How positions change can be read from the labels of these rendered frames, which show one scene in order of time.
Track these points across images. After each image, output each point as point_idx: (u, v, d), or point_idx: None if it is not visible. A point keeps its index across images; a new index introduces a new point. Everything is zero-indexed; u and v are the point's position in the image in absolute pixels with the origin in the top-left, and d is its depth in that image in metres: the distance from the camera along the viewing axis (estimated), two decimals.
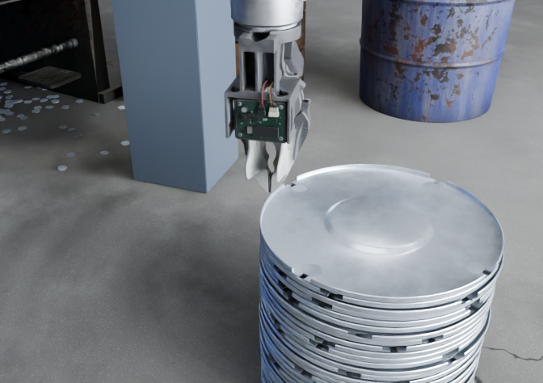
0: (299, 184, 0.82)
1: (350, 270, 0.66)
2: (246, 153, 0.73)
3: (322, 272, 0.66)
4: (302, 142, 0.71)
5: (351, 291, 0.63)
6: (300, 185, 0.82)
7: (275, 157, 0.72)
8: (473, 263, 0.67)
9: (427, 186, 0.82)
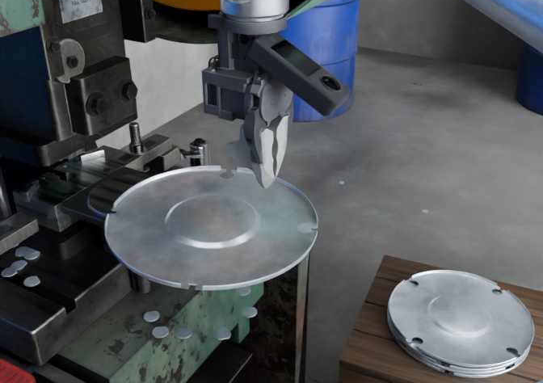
0: (309, 231, 0.82)
1: (204, 183, 0.92)
2: None
3: (220, 176, 0.94)
4: (251, 149, 0.70)
5: (193, 172, 0.95)
6: (306, 230, 0.82)
7: None
8: (124, 214, 0.84)
9: (197, 276, 0.73)
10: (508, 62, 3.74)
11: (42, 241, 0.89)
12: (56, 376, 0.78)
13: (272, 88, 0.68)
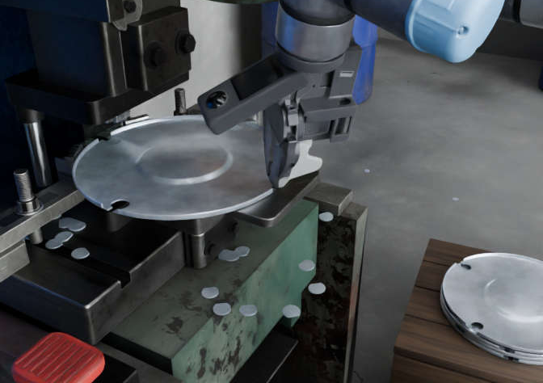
0: (241, 127, 0.92)
1: (113, 153, 0.84)
2: (289, 173, 0.71)
3: (111, 145, 0.87)
4: None
5: (87, 155, 0.83)
6: (239, 128, 0.92)
7: None
8: None
9: (263, 182, 0.77)
10: (528, 52, 3.67)
11: (89, 210, 0.81)
12: (111, 356, 0.70)
13: None
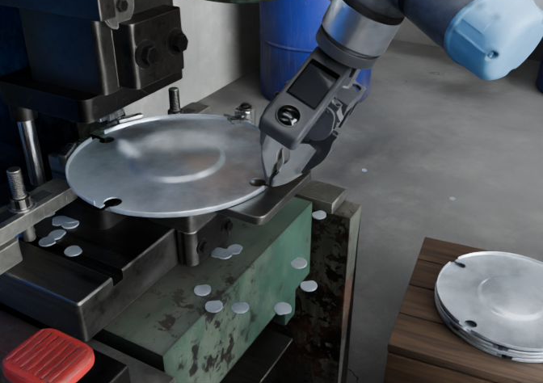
0: None
1: (148, 197, 0.74)
2: (305, 166, 0.73)
3: (121, 202, 0.73)
4: None
5: (148, 212, 0.71)
6: None
7: (281, 151, 0.74)
8: None
9: (225, 126, 0.92)
10: None
11: (82, 208, 0.81)
12: (103, 353, 0.70)
13: None
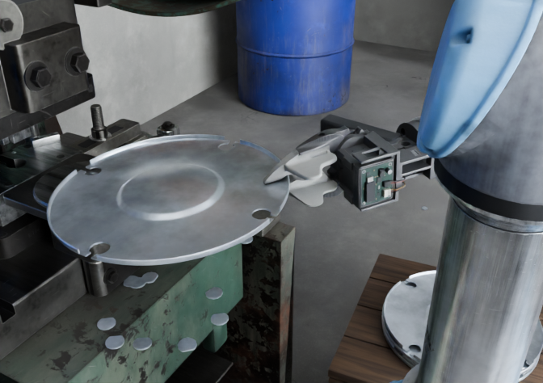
0: None
1: (252, 195, 0.72)
2: (301, 154, 0.74)
3: (262, 208, 0.69)
4: None
5: (281, 191, 0.72)
6: None
7: (301, 181, 0.76)
8: None
9: None
10: None
11: None
12: None
13: None
